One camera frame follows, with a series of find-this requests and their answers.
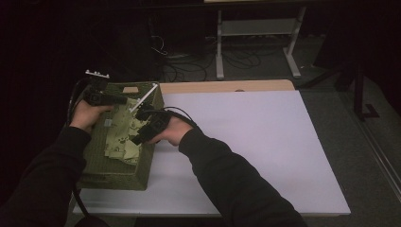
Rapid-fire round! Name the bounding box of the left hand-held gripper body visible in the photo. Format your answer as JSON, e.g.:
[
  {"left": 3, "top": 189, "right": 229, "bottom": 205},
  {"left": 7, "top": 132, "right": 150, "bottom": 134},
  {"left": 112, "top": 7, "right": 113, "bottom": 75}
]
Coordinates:
[{"left": 82, "top": 69, "right": 112, "bottom": 107}]

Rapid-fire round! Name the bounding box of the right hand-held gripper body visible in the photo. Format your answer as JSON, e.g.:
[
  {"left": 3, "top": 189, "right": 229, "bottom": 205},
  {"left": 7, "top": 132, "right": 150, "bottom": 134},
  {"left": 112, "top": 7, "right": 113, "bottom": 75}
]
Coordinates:
[{"left": 128, "top": 82, "right": 174, "bottom": 143}]

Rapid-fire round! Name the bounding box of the yellow-green printed towel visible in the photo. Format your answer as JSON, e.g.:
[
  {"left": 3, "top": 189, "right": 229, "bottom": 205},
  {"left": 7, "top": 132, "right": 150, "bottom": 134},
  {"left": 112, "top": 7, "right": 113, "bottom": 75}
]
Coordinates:
[{"left": 103, "top": 96, "right": 149, "bottom": 166}]

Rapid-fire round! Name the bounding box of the green woven basket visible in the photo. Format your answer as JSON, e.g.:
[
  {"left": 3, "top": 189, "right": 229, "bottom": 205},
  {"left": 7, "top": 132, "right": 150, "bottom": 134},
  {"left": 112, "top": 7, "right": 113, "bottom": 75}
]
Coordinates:
[{"left": 77, "top": 80, "right": 166, "bottom": 192}]

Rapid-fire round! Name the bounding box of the person's right hand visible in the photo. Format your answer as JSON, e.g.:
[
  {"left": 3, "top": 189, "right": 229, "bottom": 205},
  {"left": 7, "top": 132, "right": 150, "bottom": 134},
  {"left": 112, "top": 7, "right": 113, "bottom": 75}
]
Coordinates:
[{"left": 146, "top": 115, "right": 194, "bottom": 148}]

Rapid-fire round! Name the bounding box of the person's left hand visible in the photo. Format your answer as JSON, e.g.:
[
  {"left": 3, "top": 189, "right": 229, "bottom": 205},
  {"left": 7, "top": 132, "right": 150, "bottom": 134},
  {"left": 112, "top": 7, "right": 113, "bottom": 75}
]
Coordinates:
[{"left": 69, "top": 99, "right": 115, "bottom": 135}]

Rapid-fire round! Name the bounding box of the black metal stand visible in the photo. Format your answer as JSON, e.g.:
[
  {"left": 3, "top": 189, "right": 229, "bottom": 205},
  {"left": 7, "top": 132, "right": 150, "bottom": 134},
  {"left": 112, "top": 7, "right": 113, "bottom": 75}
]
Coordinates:
[{"left": 298, "top": 61, "right": 381, "bottom": 123}]

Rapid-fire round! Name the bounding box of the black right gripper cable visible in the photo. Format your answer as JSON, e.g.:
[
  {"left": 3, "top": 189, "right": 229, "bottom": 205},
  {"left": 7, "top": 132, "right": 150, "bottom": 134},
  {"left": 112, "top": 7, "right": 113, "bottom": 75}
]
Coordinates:
[{"left": 141, "top": 106, "right": 199, "bottom": 130}]

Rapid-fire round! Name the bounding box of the tangle of black floor cables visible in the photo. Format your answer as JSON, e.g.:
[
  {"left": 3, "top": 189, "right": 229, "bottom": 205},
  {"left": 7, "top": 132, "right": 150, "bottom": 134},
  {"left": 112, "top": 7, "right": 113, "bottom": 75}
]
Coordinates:
[{"left": 150, "top": 33, "right": 263, "bottom": 83}]

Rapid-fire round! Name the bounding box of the grey metal desk frame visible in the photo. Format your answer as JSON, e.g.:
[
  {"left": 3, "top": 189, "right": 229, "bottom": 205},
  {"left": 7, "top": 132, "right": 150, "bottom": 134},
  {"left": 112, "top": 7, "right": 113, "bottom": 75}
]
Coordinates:
[{"left": 215, "top": 5, "right": 307, "bottom": 81}]

